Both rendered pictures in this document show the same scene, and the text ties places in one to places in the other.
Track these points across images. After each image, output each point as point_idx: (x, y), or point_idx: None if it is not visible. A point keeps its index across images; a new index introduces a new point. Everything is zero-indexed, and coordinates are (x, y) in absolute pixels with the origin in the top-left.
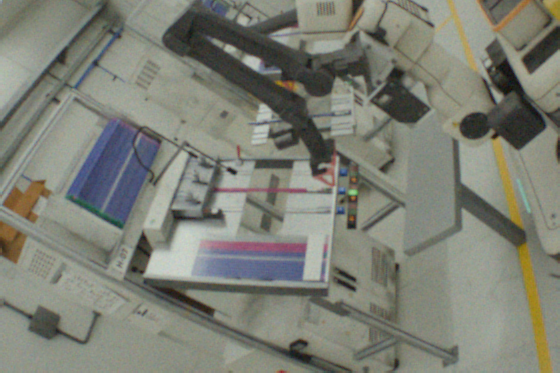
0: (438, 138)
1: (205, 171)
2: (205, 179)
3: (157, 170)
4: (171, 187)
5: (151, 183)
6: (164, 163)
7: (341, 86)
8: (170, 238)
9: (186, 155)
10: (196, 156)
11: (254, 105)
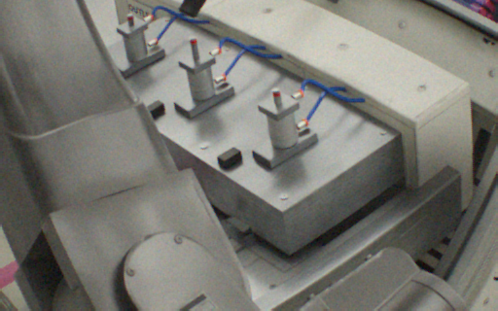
0: None
1: (226, 134)
2: (179, 120)
3: (394, 14)
4: (244, 16)
5: None
6: (428, 48)
7: None
8: (115, 36)
9: (384, 94)
10: (182, 3)
11: None
